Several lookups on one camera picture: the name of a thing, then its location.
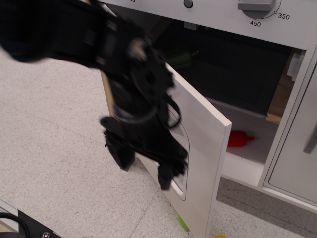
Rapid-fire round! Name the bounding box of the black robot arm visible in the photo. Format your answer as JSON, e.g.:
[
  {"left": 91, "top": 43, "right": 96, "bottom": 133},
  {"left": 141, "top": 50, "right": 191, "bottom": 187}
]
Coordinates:
[{"left": 0, "top": 0, "right": 188, "bottom": 190}]

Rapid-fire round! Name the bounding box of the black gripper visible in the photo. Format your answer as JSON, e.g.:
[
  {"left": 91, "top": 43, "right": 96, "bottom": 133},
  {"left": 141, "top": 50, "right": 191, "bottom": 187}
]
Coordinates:
[{"left": 100, "top": 114, "right": 188, "bottom": 190}]

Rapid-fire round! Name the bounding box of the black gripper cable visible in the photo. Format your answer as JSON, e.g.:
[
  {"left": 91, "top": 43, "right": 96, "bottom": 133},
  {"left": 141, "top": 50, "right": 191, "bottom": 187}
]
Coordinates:
[{"left": 164, "top": 94, "right": 182, "bottom": 129}]

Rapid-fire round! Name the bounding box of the white oven door with window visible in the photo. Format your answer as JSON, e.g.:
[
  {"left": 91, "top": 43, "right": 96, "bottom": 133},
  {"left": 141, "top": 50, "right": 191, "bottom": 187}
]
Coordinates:
[{"left": 135, "top": 61, "right": 232, "bottom": 238}]

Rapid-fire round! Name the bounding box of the white toy oven cabinet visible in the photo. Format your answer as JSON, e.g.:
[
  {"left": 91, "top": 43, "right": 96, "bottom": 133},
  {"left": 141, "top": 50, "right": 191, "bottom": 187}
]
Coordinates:
[{"left": 106, "top": 0, "right": 317, "bottom": 212}]

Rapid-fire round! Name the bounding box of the grey cabinet door with handle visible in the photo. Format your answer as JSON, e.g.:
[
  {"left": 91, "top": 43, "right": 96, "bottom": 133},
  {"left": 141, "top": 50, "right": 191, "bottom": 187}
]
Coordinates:
[{"left": 265, "top": 54, "right": 317, "bottom": 205}]

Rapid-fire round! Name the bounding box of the black robot base with cable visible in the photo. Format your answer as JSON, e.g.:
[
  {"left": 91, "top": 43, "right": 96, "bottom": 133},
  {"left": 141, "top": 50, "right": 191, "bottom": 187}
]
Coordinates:
[{"left": 0, "top": 212, "right": 61, "bottom": 238}]

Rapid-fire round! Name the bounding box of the red toy ketchup bottle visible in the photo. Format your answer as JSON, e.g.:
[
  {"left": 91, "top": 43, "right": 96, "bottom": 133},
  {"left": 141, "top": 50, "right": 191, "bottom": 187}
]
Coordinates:
[{"left": 228, "top": 131, "right": 255, "bottom": 147}]

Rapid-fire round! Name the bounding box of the green toy pear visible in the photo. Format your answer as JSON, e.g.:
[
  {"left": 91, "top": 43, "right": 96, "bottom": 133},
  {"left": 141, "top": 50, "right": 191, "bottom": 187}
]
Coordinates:
[{"left": 178, "top": 215, "right": 189, "bottom": 232}]

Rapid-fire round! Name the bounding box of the grey oven temperature knob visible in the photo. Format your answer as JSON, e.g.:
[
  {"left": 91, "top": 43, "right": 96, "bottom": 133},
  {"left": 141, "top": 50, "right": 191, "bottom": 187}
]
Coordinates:
[{"left": 237, "top": 0, "right": 276, "bottom": 12}]

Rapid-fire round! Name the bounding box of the grey oven push button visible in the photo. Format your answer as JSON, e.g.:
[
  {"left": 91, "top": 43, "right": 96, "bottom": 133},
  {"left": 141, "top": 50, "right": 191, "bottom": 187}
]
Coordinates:
[{"left": 183, "top": 0, "right": 193, "bottom": 8}]

